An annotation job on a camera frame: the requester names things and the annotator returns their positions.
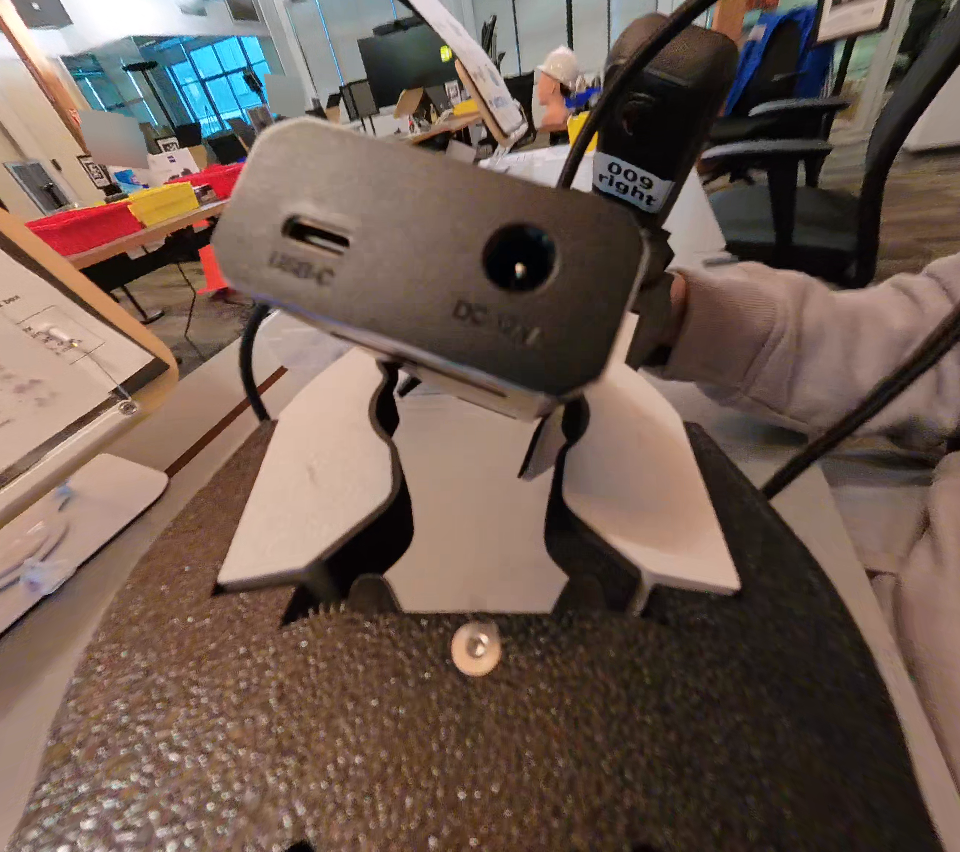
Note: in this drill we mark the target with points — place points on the mannequin head with hard hat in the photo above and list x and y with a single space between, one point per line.
559 79

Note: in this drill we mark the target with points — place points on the person's right hand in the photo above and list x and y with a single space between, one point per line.
678 304

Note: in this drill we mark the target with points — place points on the white desk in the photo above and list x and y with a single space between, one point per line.
472 529

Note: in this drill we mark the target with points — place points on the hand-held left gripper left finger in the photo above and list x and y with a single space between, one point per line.
300 484

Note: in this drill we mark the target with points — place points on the orange traffic cone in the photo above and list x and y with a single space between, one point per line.
212 271

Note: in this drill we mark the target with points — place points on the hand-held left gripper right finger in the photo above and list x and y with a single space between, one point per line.
645 492

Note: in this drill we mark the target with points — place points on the black office chair with armrests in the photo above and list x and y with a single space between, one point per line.
787 222

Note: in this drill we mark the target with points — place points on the white printed card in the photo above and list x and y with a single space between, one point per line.
465 57

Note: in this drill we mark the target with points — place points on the person's right forearm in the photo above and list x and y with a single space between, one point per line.
810 342

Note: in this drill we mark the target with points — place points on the blue jacket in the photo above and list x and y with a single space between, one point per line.
787 57

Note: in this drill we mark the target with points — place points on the person's torso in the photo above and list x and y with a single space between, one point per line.
930 604

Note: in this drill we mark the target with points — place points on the large paned window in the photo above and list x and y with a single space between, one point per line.
210 72

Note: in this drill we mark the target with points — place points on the wooden clipboard with papers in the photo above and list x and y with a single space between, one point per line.
52 357

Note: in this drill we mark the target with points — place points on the red plastic bin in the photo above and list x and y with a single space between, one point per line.
82 229
217 181

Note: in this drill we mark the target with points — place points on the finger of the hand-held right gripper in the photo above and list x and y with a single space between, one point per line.
541 443

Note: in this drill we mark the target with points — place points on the black usb hub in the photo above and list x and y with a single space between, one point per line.
420 229

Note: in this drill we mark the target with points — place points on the black monitor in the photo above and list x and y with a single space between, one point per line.
405 64

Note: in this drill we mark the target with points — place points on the wooden work table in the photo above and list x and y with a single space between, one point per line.
150 241

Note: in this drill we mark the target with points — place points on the yellow plastic bin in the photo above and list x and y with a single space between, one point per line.
165 203

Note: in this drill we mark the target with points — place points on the white cardboard box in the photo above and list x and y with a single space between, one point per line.
171 166

